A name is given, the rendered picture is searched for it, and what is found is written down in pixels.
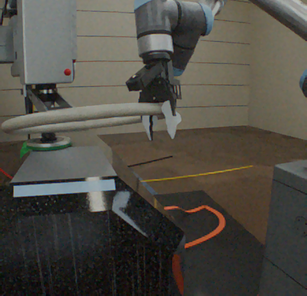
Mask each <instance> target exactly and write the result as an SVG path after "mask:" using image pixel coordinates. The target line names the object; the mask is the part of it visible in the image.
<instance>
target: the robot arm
mask: <svg viewBox="0 0 307 296"><path fill-rule="evenodd" d="M226 1H227V0H197V2H196V3H191V2H187V1H180V0H134V13H135V21H136V33H137V40H138V53H139V55H138V57H140V58H142V59H143V64H146V65H145V66H144V67H143V68H142V69H140V70H139V71H138V72H137V73H135V74H134V75H133V76H131V77H130V78H129V79H128V80H127V81H126V82H125V84H126V86H127V89H128V90H129V92H130V91H135V92H136V91H140V90H141V92H139V99H138V103H163V104H162V107H161V110H162V113H163V115H164V117H165V123H166V124H167V131H168V133H169V136H170V138H171V139H172V138H174V136H175V129H177V125H178V124H179V122H181V116H180V115H179V114H178V113H177V112H176V111H175V107H176V98H177V99H179V100H182V93H181V85H180V80H179V79H174V77H173V76H179V75H182V74H183V73H184V71H185V70H186V66H187V64H188V62H189V60H190V59H191V57H192V55H193V54H194V51H195V49H196V47H197V45H198V44H199V42H200V40H201V38H202V37H204V36H207V35H208V34H209V33H210V32H211V31H212V28H213V26H212V25H213V18H214V16H216V15H218V14H220V13H221V11H222V10H223V8H224V5H225V3H226ZM248 1H250V2H251V3H253V4H254V5H256V6H257V7H259V8H260V9H261V10H263V11H264V12H266V13H267V14H269V15H270V16H272V17H273V18H275V19H276V20H278V21H279V22H281V23H282V24H283V25H284V26H286V27H287V28H289V29H290V30H291V31H292V32H294V33H295V34H297V35H298V36H300V37H301V38H302V39H303V40H305V41H306V42H307V5H306V4H305V3H303V2H302V1H300V0H248ZM174 86H175V89H174ZM177 86H178V87H179V89H180V95H178V94H177ZM299 87H300V89H301V91H302V93H303V95H304V96H305V97H306V98H307V69H305V71H304V72H303V73H302V75H301V77H300V79H299ZM175 91H176V92H175ZM140 119H141V120H142V122H143V127H144V129H145V131H146V133H147V135H148V137H149V139H150V140H153V130H152V127H154V126H155V125H157V123H158V117H157V116H140Z"/></svg>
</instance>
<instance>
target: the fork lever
mask: <svg viewBox="0 0 307 296"><path fill-rule="evenodd" d="M35 93H40V91H39V90H36V89H31V88H30V86H27V96H28V97H29V99H30V100H31V101H32V102H33V104H34V106H35V107H36V109H37V110H38V111H39V112H47V111H52V110H58V109H64V108H74V106H73V105H72V104H71V103H69V102H68V100H66V99H65V98H64V97H63V96H62V95H61V94H60V93H58V89H57V87H56V89H55V90H53V93H56V97H57V100H55V102H56V103H57V104H58V105H59V106H57V107H54V108H47V107H46V106H45V105H44V104H43V102H42V101H41V100H40V99H39V98H38V96H37V95H36V94H35ZM82 130H87V129H75V130H72V131H66V132H78V131H82ZM57 133H65V132H54V134H57Z"/></svg>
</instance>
